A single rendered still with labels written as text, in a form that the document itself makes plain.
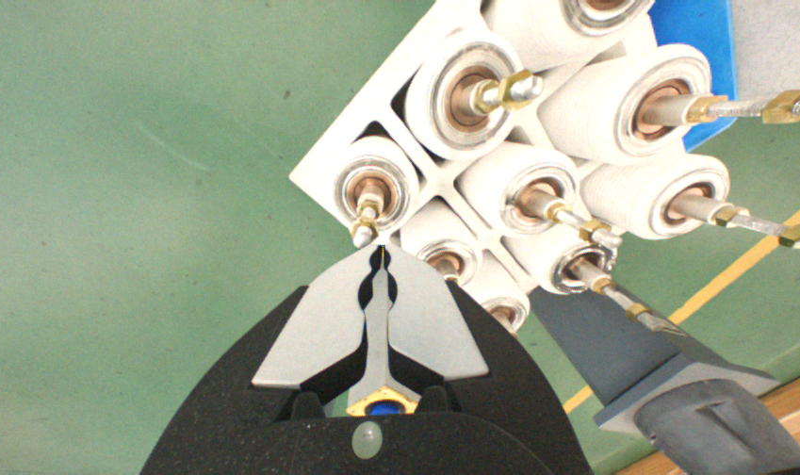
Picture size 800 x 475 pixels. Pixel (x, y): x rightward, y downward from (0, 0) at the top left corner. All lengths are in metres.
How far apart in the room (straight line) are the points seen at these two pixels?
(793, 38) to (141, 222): 1.05
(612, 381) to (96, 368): 1.35
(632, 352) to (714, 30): 0.46
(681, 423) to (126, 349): 1.25
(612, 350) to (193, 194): 0.85
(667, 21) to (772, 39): 0.11
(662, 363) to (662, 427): 0.09
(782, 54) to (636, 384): 0.47
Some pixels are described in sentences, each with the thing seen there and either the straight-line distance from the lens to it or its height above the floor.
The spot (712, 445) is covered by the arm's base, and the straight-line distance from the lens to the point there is 0.56.
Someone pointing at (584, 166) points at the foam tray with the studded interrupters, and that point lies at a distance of 0.38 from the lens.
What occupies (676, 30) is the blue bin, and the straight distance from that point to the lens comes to 0.58.
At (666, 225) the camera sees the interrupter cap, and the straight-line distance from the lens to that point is 0.38.
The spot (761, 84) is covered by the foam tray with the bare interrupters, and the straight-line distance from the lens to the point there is 0.61.
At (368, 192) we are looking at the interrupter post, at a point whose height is 0.28.
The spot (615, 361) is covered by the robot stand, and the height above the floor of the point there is 0.24.
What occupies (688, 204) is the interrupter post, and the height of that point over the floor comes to 0.26.
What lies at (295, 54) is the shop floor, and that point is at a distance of 0.49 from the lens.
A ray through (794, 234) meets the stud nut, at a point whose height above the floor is 0.33.
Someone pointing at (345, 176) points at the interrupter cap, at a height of 0.25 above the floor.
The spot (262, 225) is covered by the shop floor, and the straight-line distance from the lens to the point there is 0.58.
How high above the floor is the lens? 0.46
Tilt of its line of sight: 62 degrees down
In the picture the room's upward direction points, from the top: 174 degrees clockwise
